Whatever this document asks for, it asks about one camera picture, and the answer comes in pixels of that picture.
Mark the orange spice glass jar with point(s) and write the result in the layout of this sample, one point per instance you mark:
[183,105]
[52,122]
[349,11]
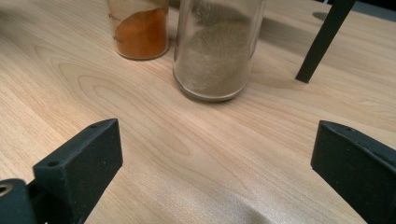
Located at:
[143,34]

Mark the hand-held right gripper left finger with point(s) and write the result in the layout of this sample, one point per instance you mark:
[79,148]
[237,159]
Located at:
[81,168]

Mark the black metal shelf rack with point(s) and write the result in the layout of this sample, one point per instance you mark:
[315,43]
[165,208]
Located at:
[323,37]

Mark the beige spice glass jar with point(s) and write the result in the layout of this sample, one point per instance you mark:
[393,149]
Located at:
[214,62]

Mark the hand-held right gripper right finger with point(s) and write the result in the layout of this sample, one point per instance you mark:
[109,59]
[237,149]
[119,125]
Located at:
[358,174]

